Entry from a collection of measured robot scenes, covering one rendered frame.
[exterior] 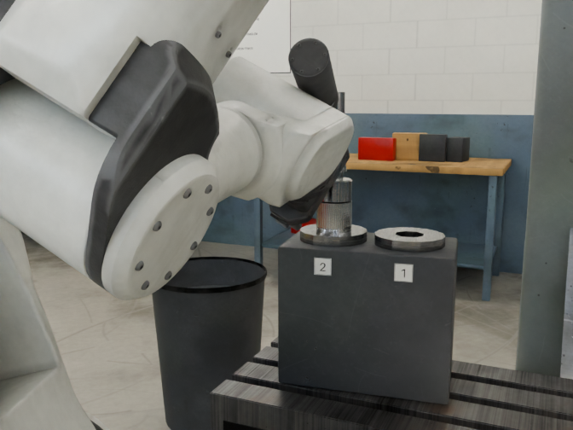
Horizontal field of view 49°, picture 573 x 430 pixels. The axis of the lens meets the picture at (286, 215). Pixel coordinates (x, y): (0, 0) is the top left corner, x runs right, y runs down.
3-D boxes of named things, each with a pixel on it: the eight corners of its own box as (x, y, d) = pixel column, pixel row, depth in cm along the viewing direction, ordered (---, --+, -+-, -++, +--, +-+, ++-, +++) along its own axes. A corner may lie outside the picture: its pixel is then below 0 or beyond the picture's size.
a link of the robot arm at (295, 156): (336, 175, 57) (269, 225, 46) (256, 129, 59) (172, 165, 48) (365, 113, 54) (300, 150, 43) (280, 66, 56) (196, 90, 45)
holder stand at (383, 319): (448, 406, 77) (456, 247, 73) (277, 383, 83) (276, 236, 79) (451, 367, 88) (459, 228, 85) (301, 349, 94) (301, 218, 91)
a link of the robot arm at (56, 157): (256, 222, 46) (66, 356, 30) (148, 154, 49) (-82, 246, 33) (308, 94, 41) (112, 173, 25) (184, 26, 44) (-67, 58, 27)
